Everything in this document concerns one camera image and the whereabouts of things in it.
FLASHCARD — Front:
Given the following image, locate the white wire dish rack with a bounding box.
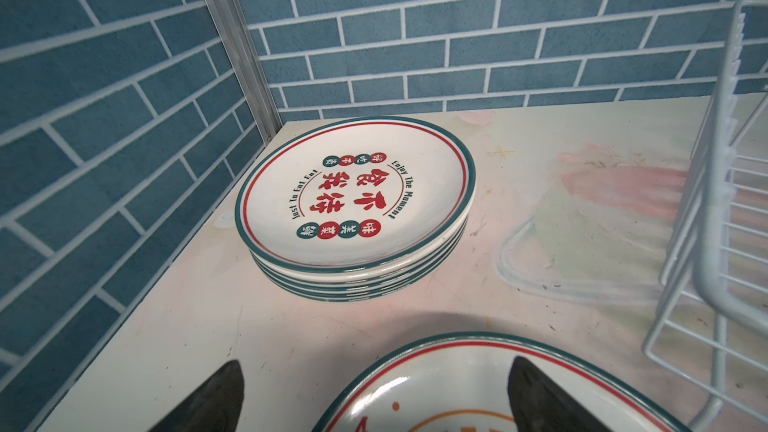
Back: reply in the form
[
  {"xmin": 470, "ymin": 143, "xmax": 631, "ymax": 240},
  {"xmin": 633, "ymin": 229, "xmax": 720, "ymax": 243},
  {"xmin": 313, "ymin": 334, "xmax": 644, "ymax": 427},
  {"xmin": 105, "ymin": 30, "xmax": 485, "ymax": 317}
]
[{"xmin": 642, "ymin": 0, "xmax": 767, "ymax": 431}]

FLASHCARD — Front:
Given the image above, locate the small orange sunburst plate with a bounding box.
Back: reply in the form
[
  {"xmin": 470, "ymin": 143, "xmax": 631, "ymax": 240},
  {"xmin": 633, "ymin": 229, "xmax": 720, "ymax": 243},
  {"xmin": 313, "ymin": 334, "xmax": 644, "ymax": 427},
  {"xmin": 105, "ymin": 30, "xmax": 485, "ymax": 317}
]
[{"xmin": 314, "ymin": 332, "xmax": 687, "ymax": 431}]

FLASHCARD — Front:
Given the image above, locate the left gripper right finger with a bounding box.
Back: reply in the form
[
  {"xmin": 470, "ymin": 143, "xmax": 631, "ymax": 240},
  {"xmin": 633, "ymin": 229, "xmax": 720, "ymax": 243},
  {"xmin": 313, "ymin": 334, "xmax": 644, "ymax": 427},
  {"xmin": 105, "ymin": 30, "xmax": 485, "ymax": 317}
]
[{"xmin": 507, "ymin": 356, "xmax": 609, "ymax": 432}]

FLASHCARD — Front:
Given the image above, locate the large steam-logo green-red plate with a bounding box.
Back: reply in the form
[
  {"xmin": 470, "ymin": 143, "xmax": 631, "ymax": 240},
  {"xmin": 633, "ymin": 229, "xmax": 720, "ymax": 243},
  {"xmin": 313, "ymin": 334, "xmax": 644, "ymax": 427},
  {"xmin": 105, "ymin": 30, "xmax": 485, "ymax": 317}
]
[{"xmin": 251, "ymin": 217, "xmax": 468, "ymax": 287}]

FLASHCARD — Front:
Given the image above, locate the large red-lettered plate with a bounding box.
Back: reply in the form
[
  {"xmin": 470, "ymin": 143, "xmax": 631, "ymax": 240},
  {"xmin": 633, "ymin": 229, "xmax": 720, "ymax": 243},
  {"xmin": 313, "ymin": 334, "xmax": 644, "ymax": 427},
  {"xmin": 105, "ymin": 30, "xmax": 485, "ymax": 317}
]
[
  {"xmin": 234, "ymin": 117, "xmax": 477, "ymax": 277},
  {"xmin": 257, "ymin": 228, "xmax": 464, "ymax": 301}
]

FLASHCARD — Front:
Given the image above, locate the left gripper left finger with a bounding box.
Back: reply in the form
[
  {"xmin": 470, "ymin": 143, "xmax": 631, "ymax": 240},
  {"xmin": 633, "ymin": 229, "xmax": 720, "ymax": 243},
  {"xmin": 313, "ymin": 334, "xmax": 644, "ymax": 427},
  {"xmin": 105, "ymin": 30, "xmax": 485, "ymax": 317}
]
[{"xmin": 150, "ymin": 360, "xmax": 245, "ymax": 432}]

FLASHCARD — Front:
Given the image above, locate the large cloud-motif plate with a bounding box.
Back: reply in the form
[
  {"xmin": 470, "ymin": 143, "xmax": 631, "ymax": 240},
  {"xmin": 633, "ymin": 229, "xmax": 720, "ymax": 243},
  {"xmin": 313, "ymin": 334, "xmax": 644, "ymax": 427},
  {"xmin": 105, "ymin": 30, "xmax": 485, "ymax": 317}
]
[{"xmin": 272, "ymin": 241, "xmax": 458, "ymax": 294}]

